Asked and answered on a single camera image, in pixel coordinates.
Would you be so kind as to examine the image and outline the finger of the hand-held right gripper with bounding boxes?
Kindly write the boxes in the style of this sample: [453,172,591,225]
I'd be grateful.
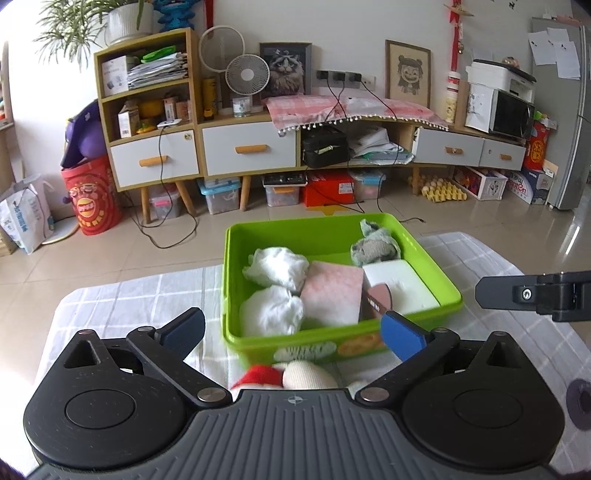
[475,274,542,311]

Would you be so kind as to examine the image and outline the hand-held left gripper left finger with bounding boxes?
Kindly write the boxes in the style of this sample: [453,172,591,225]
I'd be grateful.
[60,307,233,409]

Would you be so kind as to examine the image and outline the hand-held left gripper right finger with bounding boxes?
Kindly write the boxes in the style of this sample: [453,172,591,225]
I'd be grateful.
[355,311,533,406]

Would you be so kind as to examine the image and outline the dark red block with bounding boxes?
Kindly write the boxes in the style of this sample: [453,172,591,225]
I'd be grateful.
[360,284,393,322]

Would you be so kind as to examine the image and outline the white sponge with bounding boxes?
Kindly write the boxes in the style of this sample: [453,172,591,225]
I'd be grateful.
[362,258,441,315]

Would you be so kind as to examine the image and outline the green plastic bin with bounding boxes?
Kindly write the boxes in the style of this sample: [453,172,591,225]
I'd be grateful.
[222,213,464,370]

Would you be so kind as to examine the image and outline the pink sponge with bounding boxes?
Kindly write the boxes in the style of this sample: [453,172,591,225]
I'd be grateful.
[300,261,365,331]

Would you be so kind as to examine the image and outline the red white santa plush toy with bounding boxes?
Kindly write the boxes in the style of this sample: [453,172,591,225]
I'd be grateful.
[229,364,285,394]

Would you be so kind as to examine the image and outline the white cloth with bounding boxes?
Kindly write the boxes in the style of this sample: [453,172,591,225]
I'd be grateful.
[239,285,305,337]
[242,247,310,294]

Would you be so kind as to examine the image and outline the grey-green cloth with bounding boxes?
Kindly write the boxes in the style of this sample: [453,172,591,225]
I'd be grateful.
[349,219,402,267]

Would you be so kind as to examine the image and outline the grey checked blanket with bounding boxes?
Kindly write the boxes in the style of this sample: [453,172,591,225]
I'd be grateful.
[34,231,591,446]

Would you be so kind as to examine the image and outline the blue white cardboard box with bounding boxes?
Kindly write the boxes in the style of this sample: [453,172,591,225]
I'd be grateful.
[507,169,553,206]

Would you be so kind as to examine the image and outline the white printed cardboard box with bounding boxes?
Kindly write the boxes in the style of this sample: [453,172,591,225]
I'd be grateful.
[452,165,509,201]

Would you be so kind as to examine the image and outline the dark grey round pad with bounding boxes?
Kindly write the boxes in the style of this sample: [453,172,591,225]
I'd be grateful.
[566,378,591,433]

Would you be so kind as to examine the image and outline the yellow egg cartons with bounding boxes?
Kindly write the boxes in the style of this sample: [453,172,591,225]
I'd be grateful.
[420,177,467,203]

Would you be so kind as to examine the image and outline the clear storage box pink contents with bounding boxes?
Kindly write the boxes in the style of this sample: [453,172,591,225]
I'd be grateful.
[148,185,184,220]

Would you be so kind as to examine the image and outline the clear storage box blue lid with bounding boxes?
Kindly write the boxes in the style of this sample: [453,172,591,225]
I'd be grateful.
[197,177,243,216]

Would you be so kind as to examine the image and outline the red gift bag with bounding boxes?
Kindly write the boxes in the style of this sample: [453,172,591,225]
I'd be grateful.
[523,120,553,172]

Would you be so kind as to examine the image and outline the red printed bucket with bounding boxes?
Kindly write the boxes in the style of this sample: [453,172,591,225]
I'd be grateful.
[61,156,123,236]

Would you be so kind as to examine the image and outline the red cardboard box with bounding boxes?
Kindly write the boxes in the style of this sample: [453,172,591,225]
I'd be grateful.
[304,170,356,208]

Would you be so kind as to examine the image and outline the clear storage box white lid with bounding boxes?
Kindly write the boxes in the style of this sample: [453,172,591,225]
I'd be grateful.
[262,174,308,208]

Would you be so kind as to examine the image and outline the black microwave oven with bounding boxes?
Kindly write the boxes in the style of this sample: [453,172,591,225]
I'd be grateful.
[488,89,536,140]

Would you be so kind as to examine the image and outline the grey refrigerator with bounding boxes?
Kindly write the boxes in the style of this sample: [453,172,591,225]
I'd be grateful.
[531,17,591,211]

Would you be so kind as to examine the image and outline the wooden shelf cabinet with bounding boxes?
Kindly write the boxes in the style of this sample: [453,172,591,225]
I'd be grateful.
[93,28,202,227]

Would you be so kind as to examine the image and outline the low wooden tv stand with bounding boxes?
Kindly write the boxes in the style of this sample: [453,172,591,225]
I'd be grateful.
[198,111,528,213]

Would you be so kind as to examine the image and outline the white paper bag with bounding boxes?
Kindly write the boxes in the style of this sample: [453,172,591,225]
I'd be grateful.
[0,174,56,256]

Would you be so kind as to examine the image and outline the black case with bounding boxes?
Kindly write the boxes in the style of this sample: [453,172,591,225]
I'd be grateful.
[301,125,351,169]

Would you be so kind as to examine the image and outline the white printer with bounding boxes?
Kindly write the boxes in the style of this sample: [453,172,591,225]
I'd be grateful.
[465,58,539,96]

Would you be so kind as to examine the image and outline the framed cartoon girl picture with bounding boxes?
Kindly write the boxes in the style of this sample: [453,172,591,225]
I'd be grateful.
[385,40,433,110]

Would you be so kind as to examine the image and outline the pink tablecloth with pompoms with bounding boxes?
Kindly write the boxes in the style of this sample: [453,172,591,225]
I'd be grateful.
[264,95,452,136]

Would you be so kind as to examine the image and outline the small white desk fan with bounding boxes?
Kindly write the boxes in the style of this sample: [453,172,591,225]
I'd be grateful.
[225,54,271,117]

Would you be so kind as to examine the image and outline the framed cat picture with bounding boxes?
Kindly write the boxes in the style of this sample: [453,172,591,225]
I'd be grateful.
[259,42,313,99]

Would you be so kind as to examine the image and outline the large white fan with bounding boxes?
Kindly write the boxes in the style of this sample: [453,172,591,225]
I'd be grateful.
[199,25,246,75]

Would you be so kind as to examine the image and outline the potted plant in white pot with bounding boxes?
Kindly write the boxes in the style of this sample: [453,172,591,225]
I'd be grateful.
[34,0,156,71]

